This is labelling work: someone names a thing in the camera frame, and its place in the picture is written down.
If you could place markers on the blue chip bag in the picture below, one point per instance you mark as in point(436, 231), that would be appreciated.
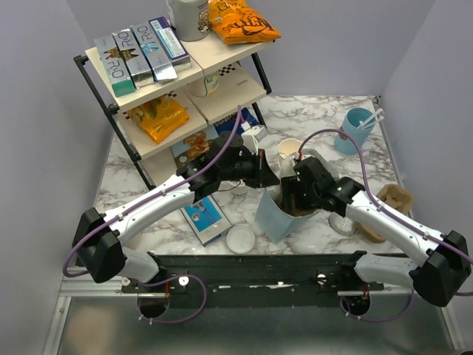
point(227, 123)

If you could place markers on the purple and white box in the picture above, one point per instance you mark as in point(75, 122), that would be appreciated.
point(176, 52)

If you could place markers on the blue R.O carton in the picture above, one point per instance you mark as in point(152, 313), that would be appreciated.
point(162, 68)

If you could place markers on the yellow snack bag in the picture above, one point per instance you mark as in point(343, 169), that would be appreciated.
point(159, 117)

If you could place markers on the brown cardboard cup carrier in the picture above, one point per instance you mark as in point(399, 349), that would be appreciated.
point(394, 196)

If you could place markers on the blue cup with stirrers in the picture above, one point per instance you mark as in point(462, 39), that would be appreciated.
point(355, 129)

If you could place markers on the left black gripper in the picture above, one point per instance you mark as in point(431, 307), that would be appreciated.
point(263, 176)

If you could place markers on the single brown cup carrier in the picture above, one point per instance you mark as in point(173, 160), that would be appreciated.
point(293, 211)

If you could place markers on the orange chip bag top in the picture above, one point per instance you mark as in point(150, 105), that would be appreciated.
point(237, 23)

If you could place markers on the stack of white lids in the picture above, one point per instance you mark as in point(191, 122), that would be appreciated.
point(240, 239)

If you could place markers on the white bowl on shelf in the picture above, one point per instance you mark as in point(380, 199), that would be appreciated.
point(205, 86)

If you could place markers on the grey printed mug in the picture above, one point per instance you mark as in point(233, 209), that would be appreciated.
point(189, 18)

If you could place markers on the stack of paper cups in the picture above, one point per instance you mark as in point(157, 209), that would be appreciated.
point(286, 148)

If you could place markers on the silver R.O carton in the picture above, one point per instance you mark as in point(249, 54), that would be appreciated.
point(134, 58)

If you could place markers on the black and cream shelf rack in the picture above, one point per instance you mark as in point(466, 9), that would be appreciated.
point(242, 82)

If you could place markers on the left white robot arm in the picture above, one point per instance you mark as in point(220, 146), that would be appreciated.
point(100, 238)

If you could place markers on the brown and blue snack bag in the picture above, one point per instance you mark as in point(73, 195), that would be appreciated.
point(194, 145)

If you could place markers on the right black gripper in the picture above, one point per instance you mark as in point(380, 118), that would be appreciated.
point(291, 185)

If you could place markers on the blue razor package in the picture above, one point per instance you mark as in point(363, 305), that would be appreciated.
point(207, 220)

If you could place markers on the single paper cup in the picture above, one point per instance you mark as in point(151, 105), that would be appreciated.
point(238, 188)

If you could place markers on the light blue paper bag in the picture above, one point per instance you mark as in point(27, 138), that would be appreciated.
point(270, 217)

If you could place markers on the teal R.O carton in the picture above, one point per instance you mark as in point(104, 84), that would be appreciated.
point(115, 67)

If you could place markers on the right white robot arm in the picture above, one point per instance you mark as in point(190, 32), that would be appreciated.
point(436, 264)

